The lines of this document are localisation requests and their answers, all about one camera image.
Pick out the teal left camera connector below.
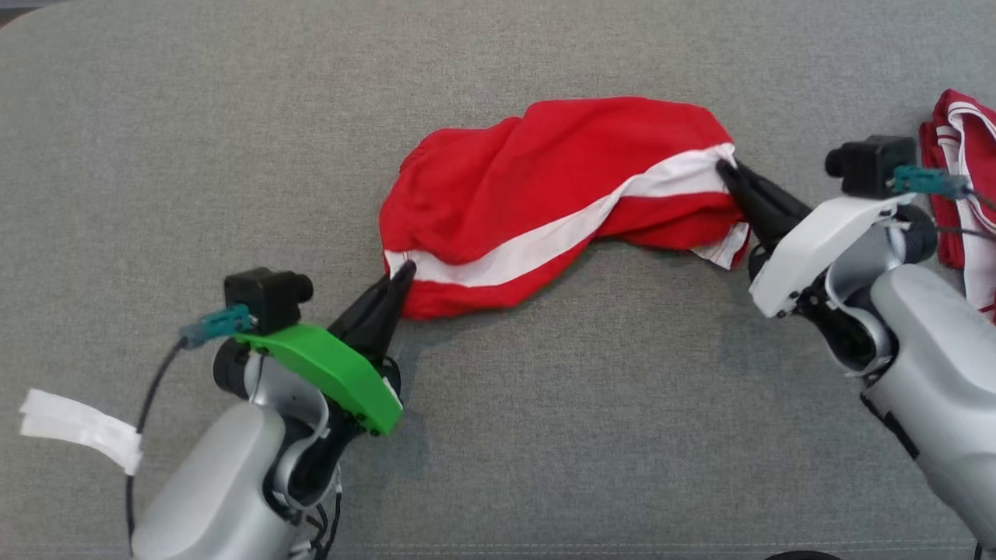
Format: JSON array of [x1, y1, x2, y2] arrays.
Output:
[[179, 305, 256, 351]]

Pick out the teal right camera connector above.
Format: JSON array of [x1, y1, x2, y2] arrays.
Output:
[[891, 164, 973, 200]]

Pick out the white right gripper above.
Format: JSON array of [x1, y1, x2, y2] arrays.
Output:
[[716, 159, 921, 319]]

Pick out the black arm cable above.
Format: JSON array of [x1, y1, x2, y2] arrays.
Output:
[[938, 185, 996, 236], [124, 342, 189, 539]]

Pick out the grey fabric sofa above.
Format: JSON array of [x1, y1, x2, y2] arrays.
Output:
[[0, 0, 996, 560]]

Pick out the red shorts with white stripe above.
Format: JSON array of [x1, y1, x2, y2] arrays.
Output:
[[379, 96, 752, 321]]

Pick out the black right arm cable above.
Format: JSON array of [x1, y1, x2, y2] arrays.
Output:
[[938, 185, 996, 236]]

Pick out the red white basketball jersey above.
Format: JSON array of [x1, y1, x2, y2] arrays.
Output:
[[918, 89, 996, 324]]

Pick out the teal camera connector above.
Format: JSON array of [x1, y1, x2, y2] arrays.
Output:
[[891, 164, 973, 200], [179, 305, 256, 351]]

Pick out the white tape label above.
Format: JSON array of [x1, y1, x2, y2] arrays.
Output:
[[19, 388, 146, 476]]

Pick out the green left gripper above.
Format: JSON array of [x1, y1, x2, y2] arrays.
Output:
[[236, 261, 418, 437]]

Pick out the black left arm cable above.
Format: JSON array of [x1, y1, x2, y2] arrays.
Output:
[[124, 342, 189, 539]]

